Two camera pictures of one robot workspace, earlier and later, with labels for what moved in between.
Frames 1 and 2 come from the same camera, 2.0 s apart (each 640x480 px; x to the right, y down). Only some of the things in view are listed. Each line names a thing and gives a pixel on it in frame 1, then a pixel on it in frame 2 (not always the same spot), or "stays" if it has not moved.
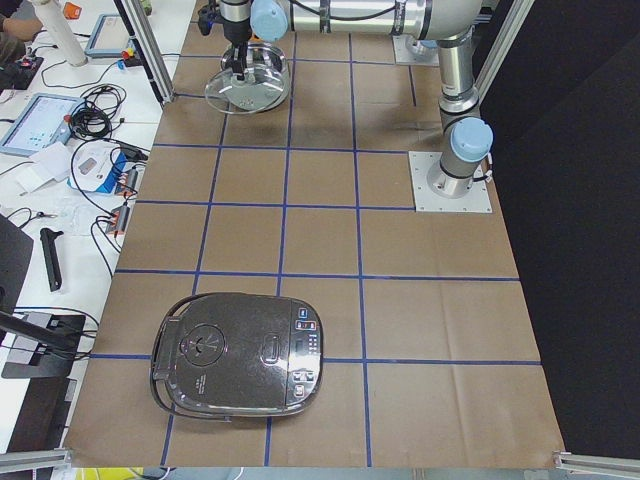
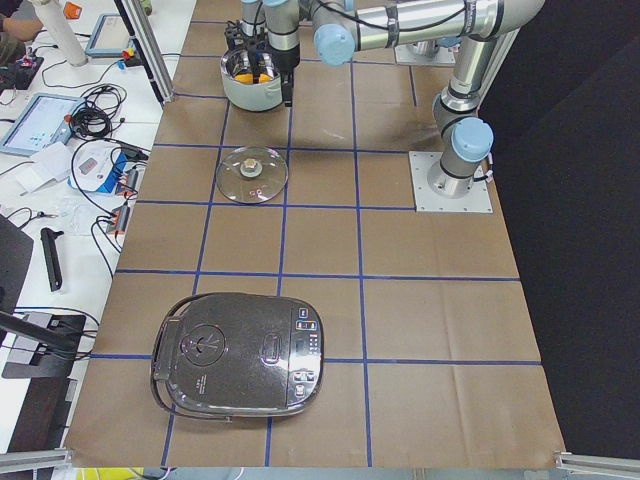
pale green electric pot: [265, 82] stays
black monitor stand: [42, 345] stays
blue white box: [97, 165] stays
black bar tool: [48, 240] stays
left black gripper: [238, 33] -> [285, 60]
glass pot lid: [244, 90] -> [252, 175]
